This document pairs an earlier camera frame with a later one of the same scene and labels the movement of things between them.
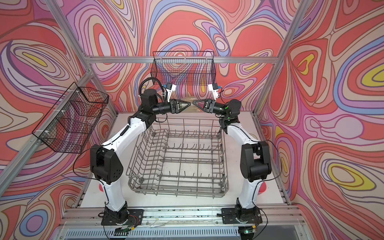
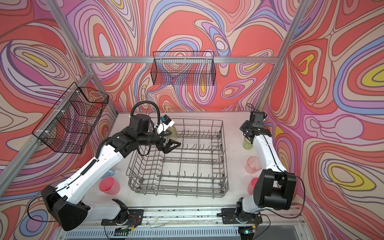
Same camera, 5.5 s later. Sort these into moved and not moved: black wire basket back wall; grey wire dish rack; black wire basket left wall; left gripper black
Moved: left gripper black
Not moved: black wire basket left wall; grey wire dish rack; black wire basket back wall
